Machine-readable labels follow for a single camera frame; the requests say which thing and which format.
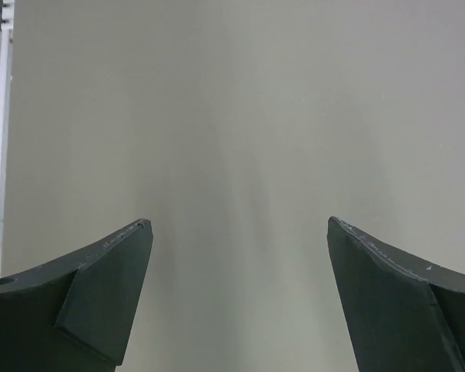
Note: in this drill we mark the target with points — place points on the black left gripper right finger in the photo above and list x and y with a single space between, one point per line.
403 313

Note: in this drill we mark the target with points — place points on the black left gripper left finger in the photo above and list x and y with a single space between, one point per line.
76 312

